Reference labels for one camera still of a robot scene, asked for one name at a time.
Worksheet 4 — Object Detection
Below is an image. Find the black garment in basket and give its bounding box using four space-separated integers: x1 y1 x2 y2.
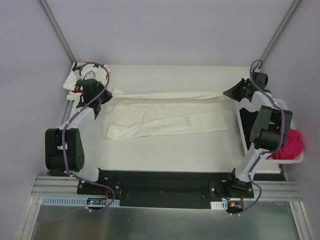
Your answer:
239 107 258 150

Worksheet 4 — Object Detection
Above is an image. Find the cream white t shirt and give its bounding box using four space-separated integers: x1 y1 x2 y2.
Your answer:
101 88 228 141

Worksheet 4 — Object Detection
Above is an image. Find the white black patterned folded shirt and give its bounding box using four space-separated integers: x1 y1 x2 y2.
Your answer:
63 61 111 91

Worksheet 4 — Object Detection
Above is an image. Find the left white cable duct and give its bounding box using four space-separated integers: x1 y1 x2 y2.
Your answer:
42 196 120 208

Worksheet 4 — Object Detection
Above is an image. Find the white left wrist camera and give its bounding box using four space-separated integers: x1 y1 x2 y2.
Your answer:
76 70 97 82

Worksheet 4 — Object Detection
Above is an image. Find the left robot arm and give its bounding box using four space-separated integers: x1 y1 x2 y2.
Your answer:
45 78 113 195

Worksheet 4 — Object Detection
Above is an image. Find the right white cable duct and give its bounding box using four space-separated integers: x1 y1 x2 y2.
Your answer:
210 200 228 211

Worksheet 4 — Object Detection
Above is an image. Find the white cable duct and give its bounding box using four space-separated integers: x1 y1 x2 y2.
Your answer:
210 200 228 211
42 196 120 208

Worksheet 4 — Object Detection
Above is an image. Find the right aluminium frame post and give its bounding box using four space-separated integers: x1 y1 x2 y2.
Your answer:
260 0 303 62

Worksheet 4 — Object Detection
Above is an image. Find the pink garment in basket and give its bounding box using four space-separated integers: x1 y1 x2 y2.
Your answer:
268 129 304 160

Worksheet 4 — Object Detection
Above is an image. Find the left aluminium frame post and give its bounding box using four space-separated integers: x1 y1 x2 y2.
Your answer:
38 0 76 64

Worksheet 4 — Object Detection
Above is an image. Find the aluminium frame post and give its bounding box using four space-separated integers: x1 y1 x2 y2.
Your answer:
38 0 76 64
260 0 303 62

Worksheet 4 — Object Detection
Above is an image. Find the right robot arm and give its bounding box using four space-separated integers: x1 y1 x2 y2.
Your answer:
223 72 293 198

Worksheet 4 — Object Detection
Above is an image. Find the white plastic laundry basket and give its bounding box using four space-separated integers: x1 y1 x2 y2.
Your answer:
235 99 304 164

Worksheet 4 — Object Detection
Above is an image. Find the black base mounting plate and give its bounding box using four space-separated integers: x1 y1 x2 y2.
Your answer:
76 170 254 209

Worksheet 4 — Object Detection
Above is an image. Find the red white folded shirt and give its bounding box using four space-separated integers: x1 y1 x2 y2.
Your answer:
66 90 84 101

